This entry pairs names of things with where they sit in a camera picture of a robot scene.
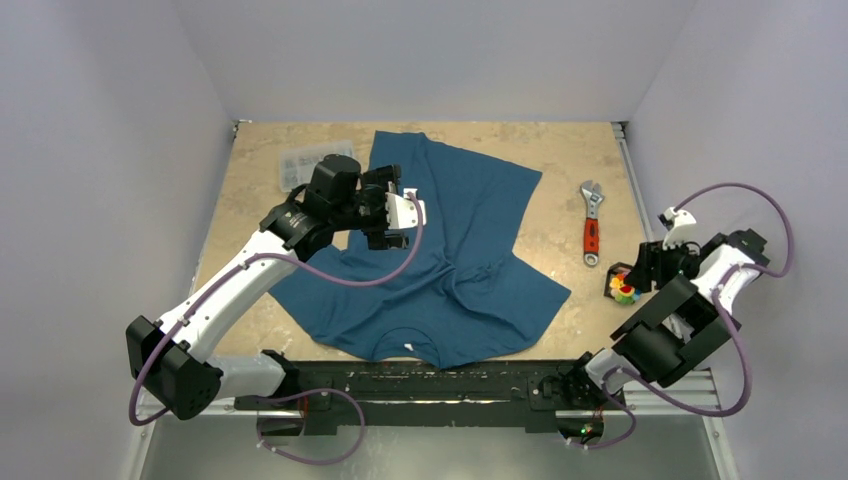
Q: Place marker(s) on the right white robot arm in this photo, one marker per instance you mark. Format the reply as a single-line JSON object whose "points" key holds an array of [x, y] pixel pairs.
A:
{"points": [[679, 326]]}

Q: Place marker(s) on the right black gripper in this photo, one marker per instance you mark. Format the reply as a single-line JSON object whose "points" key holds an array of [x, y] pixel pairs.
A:
{"points": [[644, 266]]}

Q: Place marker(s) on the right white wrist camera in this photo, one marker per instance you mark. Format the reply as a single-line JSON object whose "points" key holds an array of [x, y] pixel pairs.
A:
{"points": [[680, 227]]}

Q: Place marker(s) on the blue t-shirt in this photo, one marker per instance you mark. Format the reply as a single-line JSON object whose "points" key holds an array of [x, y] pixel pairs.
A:
{"points": [[463, 297]]}

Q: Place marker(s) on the colourful plush flower brooch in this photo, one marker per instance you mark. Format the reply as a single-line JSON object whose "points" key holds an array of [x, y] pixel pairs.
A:
{"points": [[628, 295]]}

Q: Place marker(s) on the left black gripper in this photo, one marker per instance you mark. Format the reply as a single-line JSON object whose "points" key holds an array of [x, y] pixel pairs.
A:
{"points": [[378, 183]]}

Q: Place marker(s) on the clear plastic organizer box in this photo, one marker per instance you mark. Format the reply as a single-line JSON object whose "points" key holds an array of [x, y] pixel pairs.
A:
{"points": [[296, 165]]}

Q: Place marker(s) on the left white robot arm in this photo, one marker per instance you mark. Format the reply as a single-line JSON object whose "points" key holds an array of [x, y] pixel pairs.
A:
{"points": [[172, 358]]}

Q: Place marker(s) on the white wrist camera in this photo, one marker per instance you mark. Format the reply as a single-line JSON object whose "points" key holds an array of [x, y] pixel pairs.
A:
{"points": [[405, 210], [680, 227]]}

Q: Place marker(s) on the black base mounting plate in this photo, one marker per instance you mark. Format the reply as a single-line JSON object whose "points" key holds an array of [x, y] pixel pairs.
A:
{"points": [[538, 396]]}

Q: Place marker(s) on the red handled adjustable wrench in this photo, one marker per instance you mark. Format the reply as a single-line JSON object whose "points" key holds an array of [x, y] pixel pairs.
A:
{"points": [[593, 196]]}

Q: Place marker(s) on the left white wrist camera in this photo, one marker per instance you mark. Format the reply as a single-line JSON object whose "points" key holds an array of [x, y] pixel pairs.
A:
{"points": [[405, 210]]}

